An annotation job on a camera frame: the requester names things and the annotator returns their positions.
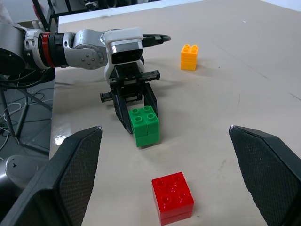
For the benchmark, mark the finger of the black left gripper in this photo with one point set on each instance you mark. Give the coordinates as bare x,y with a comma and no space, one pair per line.
122,113
150,96

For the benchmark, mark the silver robot body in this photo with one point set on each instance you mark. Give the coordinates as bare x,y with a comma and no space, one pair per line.
14,169

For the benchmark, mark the orange toy brick cube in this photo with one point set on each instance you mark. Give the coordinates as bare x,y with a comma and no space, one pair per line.
188,57

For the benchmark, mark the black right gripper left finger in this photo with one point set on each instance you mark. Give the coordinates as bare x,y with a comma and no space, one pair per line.
70,169

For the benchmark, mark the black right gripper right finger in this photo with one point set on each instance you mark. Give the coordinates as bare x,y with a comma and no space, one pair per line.
270,169

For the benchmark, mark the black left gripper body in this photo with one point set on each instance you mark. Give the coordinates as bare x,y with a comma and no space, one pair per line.
127,82

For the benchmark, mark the black stand legs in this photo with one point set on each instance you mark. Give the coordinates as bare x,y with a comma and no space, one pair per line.
26,103

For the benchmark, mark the black metal frame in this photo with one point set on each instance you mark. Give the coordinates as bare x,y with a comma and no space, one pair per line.
50,14

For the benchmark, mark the green toy brick cube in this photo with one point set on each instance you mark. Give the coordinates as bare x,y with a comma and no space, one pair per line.
145,129

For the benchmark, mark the red toy brick cube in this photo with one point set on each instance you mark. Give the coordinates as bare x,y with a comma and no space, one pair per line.
171,197

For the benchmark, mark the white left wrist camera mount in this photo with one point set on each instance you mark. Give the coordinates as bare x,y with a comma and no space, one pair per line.
122,35

